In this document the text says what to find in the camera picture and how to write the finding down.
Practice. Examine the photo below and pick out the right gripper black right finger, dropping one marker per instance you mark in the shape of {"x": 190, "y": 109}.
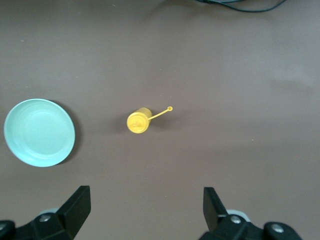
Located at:
{"x": 215, "y": 215}

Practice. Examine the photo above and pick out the mint green plate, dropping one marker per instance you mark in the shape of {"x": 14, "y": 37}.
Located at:
{"x": 40, "y": 132}

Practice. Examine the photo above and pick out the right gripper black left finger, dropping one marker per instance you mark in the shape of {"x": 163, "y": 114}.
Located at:
{"x": 72, "y": 212}

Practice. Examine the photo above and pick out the yellow squeeze bottle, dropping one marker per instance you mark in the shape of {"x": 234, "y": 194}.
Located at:
{"x": 137, "y": 122}

